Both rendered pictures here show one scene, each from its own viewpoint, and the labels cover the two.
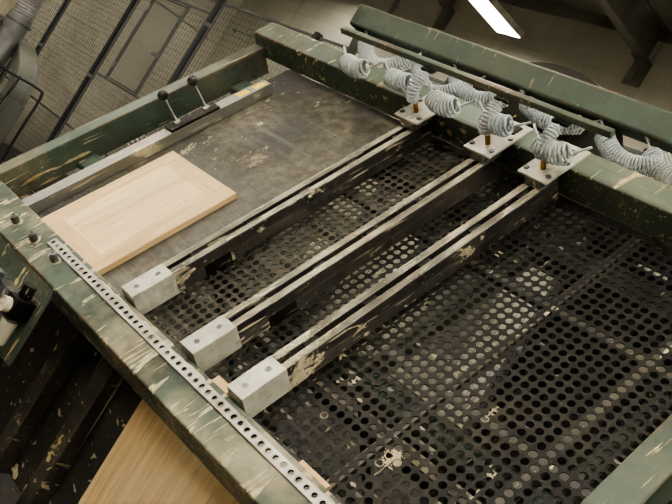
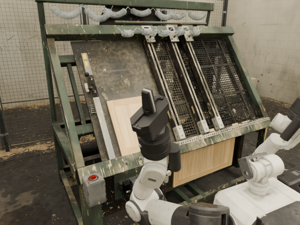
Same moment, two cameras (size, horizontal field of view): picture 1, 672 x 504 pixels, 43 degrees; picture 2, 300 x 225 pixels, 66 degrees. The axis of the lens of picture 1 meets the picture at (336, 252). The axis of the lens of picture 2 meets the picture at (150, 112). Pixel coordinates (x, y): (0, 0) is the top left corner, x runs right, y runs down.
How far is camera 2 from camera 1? 2.95 m
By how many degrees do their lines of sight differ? 71
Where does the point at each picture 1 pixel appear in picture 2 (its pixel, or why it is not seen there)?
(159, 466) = (188, 155)
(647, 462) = (249, 80)
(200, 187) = (135, 102)
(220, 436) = (228, 135)
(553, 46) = not seen: outside the picture
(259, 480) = (238, 132)
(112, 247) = not seen: hidden behind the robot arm
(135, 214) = not seen: hidden behind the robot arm
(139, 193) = (126, 120)
